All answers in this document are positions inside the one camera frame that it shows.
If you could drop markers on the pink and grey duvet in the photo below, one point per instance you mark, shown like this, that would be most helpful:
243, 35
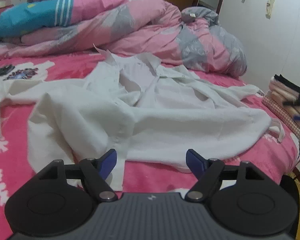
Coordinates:
140, 30

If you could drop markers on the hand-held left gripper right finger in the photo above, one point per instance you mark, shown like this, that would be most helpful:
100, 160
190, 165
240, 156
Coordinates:
195, 163

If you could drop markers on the teal and pink striped pillow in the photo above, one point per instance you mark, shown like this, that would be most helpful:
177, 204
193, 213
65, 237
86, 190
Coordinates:
27, 17

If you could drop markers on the long hanging cloth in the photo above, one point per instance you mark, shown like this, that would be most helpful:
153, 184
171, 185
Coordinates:
270, 6

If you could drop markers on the pink checkered folded cloth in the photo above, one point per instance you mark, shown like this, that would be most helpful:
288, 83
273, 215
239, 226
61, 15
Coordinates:
277, 108

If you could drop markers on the black folded garment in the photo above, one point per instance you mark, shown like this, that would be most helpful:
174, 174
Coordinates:
290, 85

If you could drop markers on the white shirt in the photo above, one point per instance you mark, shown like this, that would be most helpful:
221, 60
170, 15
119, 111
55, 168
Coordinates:
165, 117

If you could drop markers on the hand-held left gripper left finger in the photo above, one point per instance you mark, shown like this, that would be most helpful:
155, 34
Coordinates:
108, 163

